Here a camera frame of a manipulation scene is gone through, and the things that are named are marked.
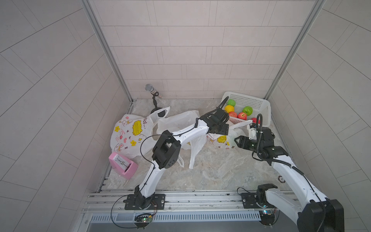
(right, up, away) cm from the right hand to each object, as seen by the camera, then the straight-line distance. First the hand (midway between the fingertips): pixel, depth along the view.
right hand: (238, 139), depth 83 cm
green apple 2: (+14, +17, +19) cm, 29 cm away
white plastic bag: (+1, +4, +5) cm, 6 cm away
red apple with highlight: (+9, +13, +16) cm, 23 cm away
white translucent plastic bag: (-39, +9, +9) cm, 41 cm away
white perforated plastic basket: (+23, +21, +24) cm, 39 cm away
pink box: (-62, -13, -9) cm, 64 cm away
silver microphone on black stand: (-52, +30, +2) cm, 60 cm away
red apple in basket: (+10, +11, +1) cm, 15 cm away
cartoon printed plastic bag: (-61, +2, -1) cm, 61 cm away
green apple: (+3, +23, +26) cm, 35 cm away
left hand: (-6, +5, +7) cm, 10 cm away
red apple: (+2, +14, +17) cm, 22 cm away
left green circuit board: (-49, -33, -17) cm, 62 cm away
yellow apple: (0, +18, +20) cm, 27 cm away
